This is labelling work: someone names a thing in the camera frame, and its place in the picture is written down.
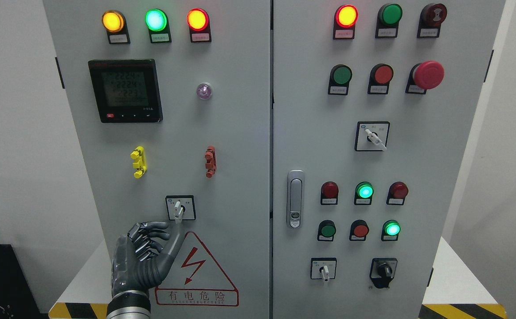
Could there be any green push button second row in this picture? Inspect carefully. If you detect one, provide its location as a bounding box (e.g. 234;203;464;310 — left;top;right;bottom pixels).
328;64;352;96

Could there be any yellow terminal connector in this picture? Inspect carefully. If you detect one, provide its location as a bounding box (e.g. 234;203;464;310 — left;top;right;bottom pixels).
130;145;147;179

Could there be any black digital power meter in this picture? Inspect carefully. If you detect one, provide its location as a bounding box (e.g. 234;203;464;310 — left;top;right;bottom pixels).
88;58;163;123

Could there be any grey right cabinet door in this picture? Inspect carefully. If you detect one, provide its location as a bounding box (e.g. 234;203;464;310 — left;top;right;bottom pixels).
273;0;505;319

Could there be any dark red indicator light left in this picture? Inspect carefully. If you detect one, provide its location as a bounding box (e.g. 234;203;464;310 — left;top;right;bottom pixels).
320;181;339;205

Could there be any red push button lower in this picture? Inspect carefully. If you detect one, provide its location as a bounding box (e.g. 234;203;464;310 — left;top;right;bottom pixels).
349;220;370;241

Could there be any yellow indicator light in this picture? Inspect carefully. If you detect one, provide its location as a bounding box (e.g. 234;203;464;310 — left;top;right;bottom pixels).
102;10;130;44

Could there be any white rotary selector switch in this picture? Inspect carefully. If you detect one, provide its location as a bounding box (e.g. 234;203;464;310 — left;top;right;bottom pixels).
165;195;196;221
355;121;390;152
309;258;337;281

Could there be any green indicator light top left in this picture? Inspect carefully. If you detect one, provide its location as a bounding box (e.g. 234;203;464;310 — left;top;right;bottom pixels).
145;8;172;43

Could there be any black rotary knob switch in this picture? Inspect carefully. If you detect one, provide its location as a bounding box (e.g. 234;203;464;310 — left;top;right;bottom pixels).
369;258;398;289

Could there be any red push button second row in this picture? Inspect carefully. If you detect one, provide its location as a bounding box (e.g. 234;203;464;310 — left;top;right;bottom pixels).
367;63;394;95

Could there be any green push button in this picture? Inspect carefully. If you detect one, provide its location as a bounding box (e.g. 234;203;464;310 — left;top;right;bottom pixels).
375;3;403;39
317;220;336;241

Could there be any lit red indicator light right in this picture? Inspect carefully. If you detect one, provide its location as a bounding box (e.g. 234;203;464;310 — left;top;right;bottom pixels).
332;4;359;40

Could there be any red mushroom emergency stop button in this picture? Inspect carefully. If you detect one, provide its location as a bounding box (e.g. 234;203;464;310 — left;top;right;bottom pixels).
405;60;445;94

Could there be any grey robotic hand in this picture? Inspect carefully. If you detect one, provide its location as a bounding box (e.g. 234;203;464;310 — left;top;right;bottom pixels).
111;221;185;297

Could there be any green push button lower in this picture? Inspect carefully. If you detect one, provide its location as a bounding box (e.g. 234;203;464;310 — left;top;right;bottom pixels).
317;220;336;241

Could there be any dark red indicator light right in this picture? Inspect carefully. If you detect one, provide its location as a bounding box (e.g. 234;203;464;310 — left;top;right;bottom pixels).
387;181;409;206

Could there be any silver cabinet door handle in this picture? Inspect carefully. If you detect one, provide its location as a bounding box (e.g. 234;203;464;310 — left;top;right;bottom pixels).
286;170;305;229

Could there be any red electric hazard warning sticker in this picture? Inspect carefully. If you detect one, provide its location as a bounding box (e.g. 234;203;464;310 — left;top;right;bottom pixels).
155;231;238;307

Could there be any grey cabinet door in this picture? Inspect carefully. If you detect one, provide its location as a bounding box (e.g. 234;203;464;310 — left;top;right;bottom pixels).
273;0;505;319
43;0;270;319

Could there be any lit green button lower right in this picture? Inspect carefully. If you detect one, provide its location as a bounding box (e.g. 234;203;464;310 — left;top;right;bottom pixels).
380;220;401;241

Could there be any green push button top right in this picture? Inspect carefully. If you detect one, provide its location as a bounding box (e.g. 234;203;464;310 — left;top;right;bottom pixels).
375;3;403;39

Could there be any lit green indicator light middle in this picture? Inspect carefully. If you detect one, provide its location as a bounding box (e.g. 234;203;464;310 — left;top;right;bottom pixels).
354;181;374;205

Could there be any dark red indicator light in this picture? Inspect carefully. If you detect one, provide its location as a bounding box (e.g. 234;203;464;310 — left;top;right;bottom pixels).
387;181;409;206
320;181;339;205

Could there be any red-orange indicator light top left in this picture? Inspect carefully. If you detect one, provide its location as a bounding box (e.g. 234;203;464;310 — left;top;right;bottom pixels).
187;8;211;43

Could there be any white platform with hazard stripes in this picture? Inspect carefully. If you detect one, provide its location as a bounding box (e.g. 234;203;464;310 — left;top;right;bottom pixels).
48;239;507;319

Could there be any red terminal connector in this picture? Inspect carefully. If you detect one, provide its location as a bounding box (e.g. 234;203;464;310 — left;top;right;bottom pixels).
204;145;217;179

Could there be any dark red buzzer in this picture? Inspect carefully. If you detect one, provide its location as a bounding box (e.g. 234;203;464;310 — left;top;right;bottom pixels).
417;3;448;39

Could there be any grey left cabinet door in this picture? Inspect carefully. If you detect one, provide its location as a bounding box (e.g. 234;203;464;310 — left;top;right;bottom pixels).
43;0;270;319

